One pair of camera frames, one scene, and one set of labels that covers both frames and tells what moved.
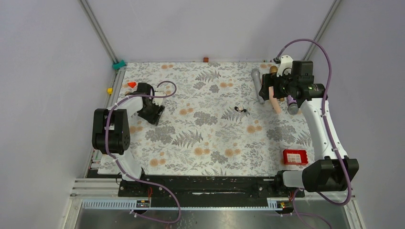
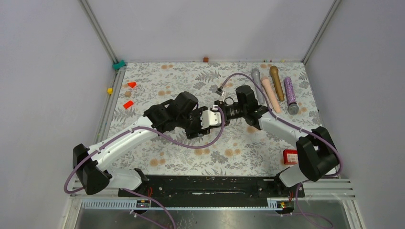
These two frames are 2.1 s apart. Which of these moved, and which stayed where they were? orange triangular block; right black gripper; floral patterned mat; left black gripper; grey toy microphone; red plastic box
Moved: right black gripper; left black gripper
Stayed: grey toy microphone; orange triangular block; red plastic box; floral patterned mat
